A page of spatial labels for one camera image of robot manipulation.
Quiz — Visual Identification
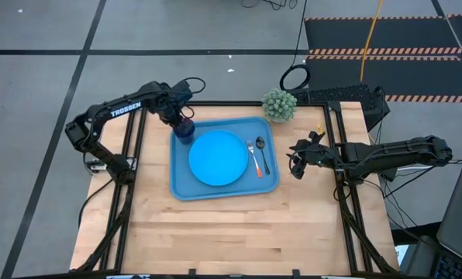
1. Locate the black aluminium table frame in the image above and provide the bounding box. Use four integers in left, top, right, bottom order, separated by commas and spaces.
74, 100, 401, 278

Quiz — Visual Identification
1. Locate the fork with orange handle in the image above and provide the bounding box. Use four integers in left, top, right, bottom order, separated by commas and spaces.
247, 139, 264, 179

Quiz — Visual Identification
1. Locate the black power cable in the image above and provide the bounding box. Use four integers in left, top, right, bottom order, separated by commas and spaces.
279, 0, 312, 92

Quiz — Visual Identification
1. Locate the dark metal spoon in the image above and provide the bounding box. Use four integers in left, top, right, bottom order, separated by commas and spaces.
255, 136, 271, 176

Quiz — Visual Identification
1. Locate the blue plastic tray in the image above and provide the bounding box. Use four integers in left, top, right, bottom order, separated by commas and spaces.
169, 116, 281, 202

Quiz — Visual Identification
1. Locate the purple faceted plastic cup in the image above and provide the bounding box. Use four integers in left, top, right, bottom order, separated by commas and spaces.
172, 118, 196, 146

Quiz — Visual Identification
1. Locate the green succulent in white pot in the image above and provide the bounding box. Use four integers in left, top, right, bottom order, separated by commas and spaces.
261, 88, 298, 124

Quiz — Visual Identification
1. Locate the black perforated box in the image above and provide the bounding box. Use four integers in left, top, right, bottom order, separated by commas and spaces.
292, 84, 391, 131

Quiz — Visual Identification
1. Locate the yellow hanging cable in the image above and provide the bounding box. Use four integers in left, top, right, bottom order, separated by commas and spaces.
360, 0, 384, 83

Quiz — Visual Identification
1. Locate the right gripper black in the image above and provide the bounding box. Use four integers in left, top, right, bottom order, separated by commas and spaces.
288, 139, 339, 180

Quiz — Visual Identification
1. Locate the blue round plate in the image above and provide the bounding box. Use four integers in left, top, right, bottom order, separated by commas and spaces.
188, 129, 250, 187

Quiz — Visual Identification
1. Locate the black hazard striped floor mat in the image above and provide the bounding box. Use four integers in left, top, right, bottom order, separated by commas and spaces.
303, 14, 462, 105

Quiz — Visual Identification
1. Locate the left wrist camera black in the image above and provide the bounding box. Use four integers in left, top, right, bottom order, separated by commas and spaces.
171, 80, 195, 102

